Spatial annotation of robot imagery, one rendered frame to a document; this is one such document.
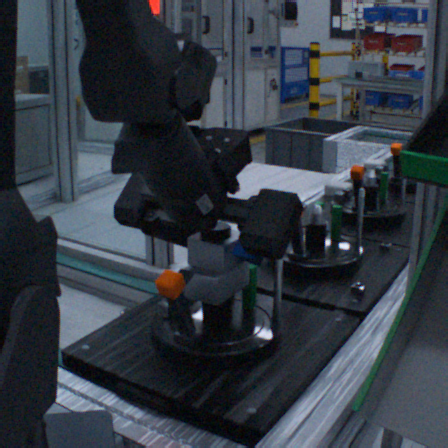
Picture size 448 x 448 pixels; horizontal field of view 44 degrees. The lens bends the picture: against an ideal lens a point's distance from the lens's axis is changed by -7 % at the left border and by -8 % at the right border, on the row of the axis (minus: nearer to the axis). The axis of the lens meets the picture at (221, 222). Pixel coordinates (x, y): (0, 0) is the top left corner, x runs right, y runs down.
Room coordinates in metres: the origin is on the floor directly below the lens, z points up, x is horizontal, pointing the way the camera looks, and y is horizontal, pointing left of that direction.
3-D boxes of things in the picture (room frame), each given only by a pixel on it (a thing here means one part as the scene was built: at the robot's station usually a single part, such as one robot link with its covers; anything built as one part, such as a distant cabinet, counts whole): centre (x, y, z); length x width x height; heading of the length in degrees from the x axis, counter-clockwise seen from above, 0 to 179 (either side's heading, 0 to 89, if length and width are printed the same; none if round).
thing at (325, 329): (0.56, 0.01, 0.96); 0.24 x 0.24 x 0.02; 58
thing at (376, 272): (0.78, -0.13, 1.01); 0.24 x 0.24 x 0.13; 58
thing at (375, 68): (6.12, -1.52, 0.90); 0.40 x 0.30 x 0.17; 150
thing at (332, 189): (0.98, -0.26, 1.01); 0.24 x 0.24 x 0.13; 58
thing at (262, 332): (0.56, 0.01, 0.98); 0.14 x 0.14 x 0.02
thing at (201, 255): (0.57, 0.00, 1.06); 0.08 x 0.04 x 0.07; 148
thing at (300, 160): (2.63, -0.56, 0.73); 0.62 x 0.42 x 0.23; 58
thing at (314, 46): (8.89, -2.03, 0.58); 3.40 x 0.20 x 1.15; 148
